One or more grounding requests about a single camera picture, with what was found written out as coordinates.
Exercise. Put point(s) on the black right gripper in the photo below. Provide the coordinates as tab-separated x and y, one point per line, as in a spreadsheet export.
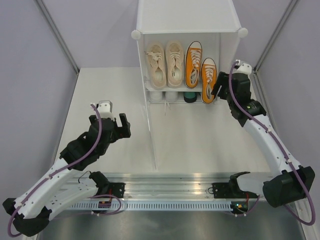
223	80

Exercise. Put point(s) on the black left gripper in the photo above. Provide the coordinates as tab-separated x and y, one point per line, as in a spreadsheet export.
123	131

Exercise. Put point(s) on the orange sneaker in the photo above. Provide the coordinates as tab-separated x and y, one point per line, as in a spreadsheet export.
193	60
208	74

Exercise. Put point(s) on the clear cabinet door panel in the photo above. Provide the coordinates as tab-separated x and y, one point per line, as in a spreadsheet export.
152	139

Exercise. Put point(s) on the green pointed shoe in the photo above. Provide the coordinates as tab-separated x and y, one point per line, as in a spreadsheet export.
190	97

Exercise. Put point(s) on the white sneaker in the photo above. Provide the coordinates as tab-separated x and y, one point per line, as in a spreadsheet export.
156	96
169	97

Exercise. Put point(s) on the beige sneaker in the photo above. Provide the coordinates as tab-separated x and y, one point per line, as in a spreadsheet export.
174	54
155	62

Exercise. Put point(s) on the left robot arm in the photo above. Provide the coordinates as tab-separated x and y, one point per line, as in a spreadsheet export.
33	211

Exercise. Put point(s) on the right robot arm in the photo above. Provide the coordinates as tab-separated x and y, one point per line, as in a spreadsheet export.
288	180

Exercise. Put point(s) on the white plastic shoe cabinet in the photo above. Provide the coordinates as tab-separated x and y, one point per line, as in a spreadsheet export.
214	23

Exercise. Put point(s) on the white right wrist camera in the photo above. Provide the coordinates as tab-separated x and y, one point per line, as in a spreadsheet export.
243	67

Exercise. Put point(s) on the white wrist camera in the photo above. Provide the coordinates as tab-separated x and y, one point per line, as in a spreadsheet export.
104	107
243	67

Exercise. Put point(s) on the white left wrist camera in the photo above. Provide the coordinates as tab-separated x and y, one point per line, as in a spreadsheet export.
104	107

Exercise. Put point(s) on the aluminium mounting rail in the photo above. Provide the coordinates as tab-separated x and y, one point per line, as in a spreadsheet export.
157	186

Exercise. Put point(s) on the white slotted cable duct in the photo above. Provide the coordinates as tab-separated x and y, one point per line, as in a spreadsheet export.
139	205

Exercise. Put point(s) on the right aluminium frame post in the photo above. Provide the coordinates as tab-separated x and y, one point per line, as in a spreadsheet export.
275	34

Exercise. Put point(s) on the aluminium frame post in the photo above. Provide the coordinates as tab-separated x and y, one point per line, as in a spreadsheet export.
275	34
40	4

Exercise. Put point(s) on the left aluminium frame post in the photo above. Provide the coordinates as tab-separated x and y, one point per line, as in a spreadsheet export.
40	4

